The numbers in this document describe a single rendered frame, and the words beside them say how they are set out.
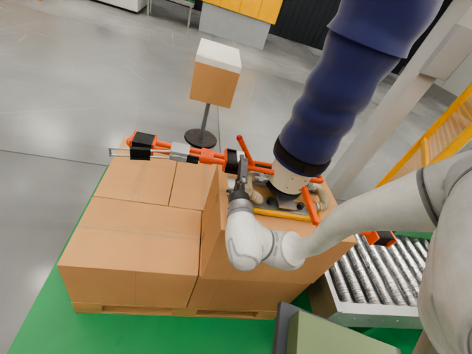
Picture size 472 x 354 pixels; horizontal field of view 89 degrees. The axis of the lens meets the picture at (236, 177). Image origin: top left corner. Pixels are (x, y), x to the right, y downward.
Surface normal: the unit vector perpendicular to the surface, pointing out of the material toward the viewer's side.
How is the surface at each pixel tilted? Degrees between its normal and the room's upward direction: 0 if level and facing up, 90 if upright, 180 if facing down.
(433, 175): 71
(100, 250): 0
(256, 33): 90
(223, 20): 90
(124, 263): 0
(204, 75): 90
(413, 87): 90
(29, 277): 0
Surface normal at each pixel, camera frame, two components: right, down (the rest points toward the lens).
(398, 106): 0.06, 0.67
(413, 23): 0.09, 0.81
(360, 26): -0.54, -0.06
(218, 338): 0.28, -0.72
